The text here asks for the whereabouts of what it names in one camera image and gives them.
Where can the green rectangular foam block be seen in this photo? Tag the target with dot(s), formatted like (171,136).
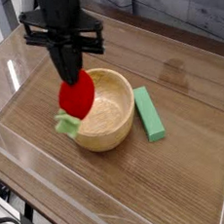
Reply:
(149,116)

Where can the red felt fruit green stem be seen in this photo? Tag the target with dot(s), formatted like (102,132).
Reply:
(75,103)

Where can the round wooden bowl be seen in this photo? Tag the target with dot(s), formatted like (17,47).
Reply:
(110,119)

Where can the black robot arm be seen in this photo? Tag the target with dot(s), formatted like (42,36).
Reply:
(59,13)

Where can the clear acrylic tray enclosure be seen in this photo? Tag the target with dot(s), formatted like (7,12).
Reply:
(176,180)

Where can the grey post upper left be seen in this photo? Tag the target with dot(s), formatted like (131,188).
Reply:
(8,18)

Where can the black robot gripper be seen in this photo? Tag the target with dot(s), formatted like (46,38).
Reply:
(83,33)

